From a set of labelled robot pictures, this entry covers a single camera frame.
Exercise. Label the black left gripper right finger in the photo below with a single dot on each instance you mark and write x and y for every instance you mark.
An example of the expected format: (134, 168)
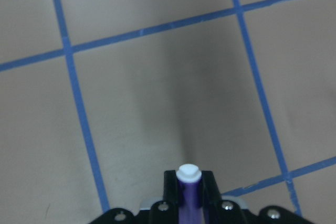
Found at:
(210, 197)

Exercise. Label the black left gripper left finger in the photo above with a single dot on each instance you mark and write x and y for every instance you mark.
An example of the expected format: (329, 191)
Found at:
(171, 188)

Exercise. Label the purple pen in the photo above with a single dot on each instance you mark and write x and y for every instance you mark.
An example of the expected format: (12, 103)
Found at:
(189, 180)

